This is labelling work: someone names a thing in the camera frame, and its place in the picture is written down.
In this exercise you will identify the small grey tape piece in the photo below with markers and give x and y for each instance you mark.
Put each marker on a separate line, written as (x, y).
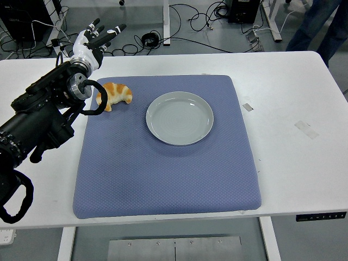
(248, 107)

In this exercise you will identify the golden croissant bread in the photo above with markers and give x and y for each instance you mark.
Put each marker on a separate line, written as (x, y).
(119, 92)

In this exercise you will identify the white power strip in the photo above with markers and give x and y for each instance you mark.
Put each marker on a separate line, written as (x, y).
(6, 237)

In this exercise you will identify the large grey tape piece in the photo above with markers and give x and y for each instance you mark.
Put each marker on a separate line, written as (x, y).
(306, 129)

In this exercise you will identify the black table control panel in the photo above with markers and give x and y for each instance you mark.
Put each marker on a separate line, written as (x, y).
(320, 217)

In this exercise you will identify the person's legs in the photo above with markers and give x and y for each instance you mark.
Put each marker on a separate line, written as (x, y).
(312, 21)

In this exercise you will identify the grey foot pedal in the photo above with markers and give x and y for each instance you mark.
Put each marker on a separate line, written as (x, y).
(254, 40)

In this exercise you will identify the round grey plate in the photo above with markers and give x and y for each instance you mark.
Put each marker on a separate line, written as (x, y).
(179, 119)

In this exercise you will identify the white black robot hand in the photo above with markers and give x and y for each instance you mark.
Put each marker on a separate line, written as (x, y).
(84, 49)

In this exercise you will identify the angled white desk leg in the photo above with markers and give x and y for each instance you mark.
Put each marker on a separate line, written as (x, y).
(273, 21)

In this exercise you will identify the white table leg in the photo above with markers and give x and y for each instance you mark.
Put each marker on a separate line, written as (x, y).
(66, 244)
(270, 242)

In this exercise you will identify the small black computer box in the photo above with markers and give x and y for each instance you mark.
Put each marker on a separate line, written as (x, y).
(243, 11)

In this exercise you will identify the straight white desk leg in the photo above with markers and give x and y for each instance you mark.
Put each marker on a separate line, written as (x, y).
(166, 21)

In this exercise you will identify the large black computer tower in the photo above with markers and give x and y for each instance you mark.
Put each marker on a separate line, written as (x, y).
(16, 21)

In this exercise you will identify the grey metal plate with screws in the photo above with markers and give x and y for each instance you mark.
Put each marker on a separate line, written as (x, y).
(174, 248)

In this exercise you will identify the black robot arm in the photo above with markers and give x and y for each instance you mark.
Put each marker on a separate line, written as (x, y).
(35, 122)

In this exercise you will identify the blue quilted mat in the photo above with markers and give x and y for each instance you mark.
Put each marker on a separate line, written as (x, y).
(163, 176)

